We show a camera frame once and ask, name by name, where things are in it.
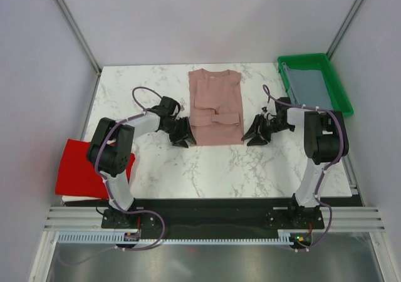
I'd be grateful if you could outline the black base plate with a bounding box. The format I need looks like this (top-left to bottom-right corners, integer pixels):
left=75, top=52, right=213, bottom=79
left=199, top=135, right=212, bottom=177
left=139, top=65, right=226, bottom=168
left=100, top=197, right=325, bottom=241

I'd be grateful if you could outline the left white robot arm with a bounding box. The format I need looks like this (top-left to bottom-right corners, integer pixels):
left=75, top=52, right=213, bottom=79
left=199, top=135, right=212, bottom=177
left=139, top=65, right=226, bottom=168
left=86, top=96, right=196, bottom=229

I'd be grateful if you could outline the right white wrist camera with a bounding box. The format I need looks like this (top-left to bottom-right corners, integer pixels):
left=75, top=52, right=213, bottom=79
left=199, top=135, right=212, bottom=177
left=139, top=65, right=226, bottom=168
left=261, top=107, right=274, bottom=120

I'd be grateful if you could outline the grey blue folded shirt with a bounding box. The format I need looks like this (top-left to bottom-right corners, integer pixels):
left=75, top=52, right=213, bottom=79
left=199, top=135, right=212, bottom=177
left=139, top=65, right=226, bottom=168
left=283, top=63, right=333, bottom=110

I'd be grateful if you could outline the aluminium front rail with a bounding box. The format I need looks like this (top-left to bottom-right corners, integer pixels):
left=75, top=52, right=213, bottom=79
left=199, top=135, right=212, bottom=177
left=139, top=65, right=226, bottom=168
left=45, top=207, right=385, bottom=232

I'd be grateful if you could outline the red folded t shirt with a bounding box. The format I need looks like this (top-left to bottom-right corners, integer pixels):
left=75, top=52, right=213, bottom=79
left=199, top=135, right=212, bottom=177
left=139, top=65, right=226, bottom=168
left=55, top=138, right=137, bottom=199

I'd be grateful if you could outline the light blue cable duct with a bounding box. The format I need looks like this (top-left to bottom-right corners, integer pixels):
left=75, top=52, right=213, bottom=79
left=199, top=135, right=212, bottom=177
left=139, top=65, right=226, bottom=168
left=57, top=231, right=294, bottom=245

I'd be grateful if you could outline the right aluminium corner post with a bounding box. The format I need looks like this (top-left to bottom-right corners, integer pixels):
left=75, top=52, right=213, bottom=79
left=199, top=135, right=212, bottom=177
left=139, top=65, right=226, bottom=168
left=326, top=0, right=365, bottom=60

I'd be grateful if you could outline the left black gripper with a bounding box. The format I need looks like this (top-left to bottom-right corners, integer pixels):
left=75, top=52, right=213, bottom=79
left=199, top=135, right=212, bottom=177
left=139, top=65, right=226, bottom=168
left=162, top=117, right=196, bottom=149

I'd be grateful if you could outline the pink t shirt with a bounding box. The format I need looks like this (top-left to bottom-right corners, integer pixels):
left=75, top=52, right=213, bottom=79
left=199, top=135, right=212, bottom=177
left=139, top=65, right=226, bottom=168
left=189, top=69, right=244, bottom=146

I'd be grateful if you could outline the green plastic bin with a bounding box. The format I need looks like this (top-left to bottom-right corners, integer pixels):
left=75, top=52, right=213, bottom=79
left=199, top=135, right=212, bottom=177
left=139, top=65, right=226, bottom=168
left=278, top=53, right=354, bottom=117

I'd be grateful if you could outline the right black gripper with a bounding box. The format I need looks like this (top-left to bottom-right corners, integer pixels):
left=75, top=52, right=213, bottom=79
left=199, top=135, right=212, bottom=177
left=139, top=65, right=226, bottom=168
left=241, top=114, right=293, bottom=147

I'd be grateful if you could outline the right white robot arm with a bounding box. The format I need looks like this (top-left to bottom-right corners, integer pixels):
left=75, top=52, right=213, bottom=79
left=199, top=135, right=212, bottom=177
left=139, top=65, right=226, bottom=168
left=242, top=97, right=349, bottom=229

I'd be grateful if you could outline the left aluminium corner post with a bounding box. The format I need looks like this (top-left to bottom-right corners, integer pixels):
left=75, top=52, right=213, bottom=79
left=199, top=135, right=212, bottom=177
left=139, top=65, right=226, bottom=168
left=43, top=0, right=102, bottom=76

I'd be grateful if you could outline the aluminium corner post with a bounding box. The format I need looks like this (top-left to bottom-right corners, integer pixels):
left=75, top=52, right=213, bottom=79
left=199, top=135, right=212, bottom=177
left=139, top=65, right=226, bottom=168
left=43, top=0, right=102, bottom=76
left=326, top=0, right=365, bottom=60

